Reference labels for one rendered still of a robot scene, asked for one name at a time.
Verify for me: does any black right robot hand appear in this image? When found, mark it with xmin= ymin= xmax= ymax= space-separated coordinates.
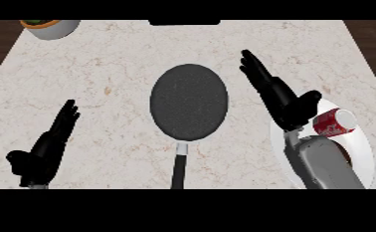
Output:
xmin=237 ymin=49 xmax=322 ymax=132

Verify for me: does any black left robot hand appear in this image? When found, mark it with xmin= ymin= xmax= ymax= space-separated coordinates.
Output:
xmin=4 ymin=99 xmax=82 ymax=188

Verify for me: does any red and white cupcake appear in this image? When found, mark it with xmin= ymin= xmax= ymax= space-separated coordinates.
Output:
xmin=311 ymin=108 xmax=358 ymax=138

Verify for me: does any dark frying pan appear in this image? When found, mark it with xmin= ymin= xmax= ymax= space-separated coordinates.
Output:
xmin=148 ymin=63 xmax=229 ymax=190

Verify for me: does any white plate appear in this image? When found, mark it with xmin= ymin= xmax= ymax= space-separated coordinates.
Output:
xmin=268 ymin=98 xmax=376 ymax=190

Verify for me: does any grey potted plant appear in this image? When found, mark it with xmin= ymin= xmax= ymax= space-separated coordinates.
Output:
xmin=19 ymin=20 xmax=82 ymax=41

